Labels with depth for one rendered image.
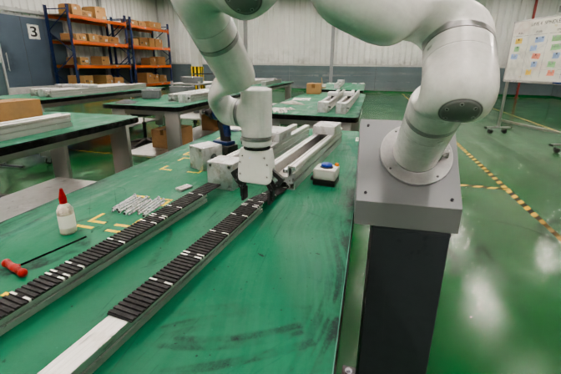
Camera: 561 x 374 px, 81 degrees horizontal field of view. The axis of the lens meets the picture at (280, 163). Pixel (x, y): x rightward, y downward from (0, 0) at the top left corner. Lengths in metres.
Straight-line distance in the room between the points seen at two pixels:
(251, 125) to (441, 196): 0.53
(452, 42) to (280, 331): 0.55
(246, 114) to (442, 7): 0.50
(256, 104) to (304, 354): 0.57
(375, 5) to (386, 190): 0.51
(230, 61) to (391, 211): 0.55
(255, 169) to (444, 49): 0.54
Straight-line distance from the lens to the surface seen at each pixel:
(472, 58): 0.63
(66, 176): 3.46
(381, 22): 0.58
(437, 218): 0.95
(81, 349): 0.60
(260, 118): 0.88
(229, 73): 0.74
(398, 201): 0.93
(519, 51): 7.19
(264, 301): 0.65
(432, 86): 0.62
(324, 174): 1.18
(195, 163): 1.39
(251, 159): 0.92
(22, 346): 0.69
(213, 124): 5.12
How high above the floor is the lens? 1.19
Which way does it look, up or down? 17 degrees down
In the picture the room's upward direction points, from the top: 1 degrees clockwise
